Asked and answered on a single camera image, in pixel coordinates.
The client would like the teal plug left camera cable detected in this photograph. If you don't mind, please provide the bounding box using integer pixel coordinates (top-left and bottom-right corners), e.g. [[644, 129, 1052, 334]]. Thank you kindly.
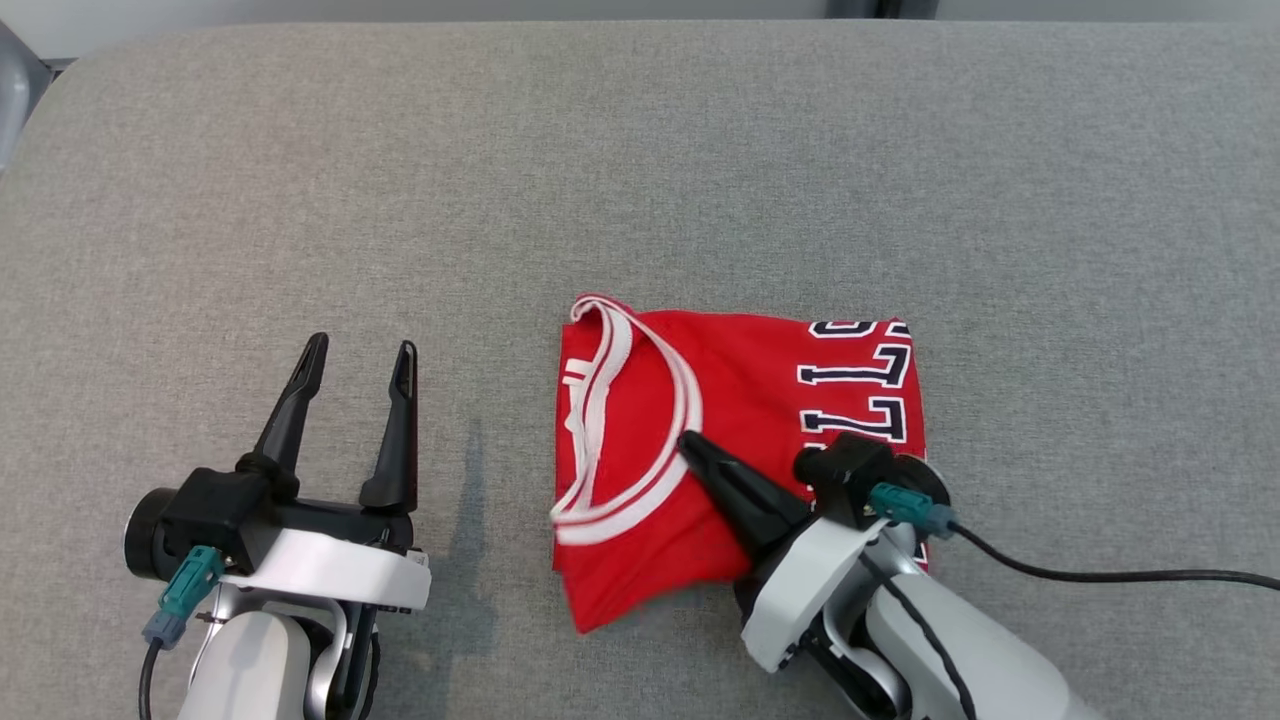
[[137, 545, 227, 720]]

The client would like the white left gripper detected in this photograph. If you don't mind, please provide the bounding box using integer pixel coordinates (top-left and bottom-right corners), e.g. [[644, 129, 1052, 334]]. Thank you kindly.
[[220, 333, 433, 614]]

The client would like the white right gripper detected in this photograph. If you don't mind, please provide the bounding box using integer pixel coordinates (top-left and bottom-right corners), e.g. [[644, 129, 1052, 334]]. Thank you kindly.
[[677, 431, 891, 674]]

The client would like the teal plug right camera cable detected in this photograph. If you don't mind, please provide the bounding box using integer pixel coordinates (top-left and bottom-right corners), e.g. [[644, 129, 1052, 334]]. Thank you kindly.
[[867, 482, 1280, 592]]

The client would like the teal plug camera cable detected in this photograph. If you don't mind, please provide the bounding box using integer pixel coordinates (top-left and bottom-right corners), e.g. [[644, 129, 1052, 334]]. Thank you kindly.
[[867, 482, 1280, 592], [137, 545, 227, 720]]

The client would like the grey fabric sofa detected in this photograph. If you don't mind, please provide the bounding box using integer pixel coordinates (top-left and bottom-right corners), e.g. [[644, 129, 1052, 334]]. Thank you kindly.
[[0, 20, 1280, 720]]

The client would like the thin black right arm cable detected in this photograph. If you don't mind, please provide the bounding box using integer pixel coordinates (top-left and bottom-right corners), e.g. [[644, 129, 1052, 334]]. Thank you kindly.
[[858, 548, 979, 720]]

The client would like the grey slanted frame leg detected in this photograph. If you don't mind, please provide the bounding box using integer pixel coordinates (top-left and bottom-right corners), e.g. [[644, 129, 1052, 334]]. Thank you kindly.
[[0, 20, 53, 173]]

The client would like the red jersey with lettering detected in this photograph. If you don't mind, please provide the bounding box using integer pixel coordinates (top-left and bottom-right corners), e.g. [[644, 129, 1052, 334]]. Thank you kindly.
[[550, 294, 931, 636]]

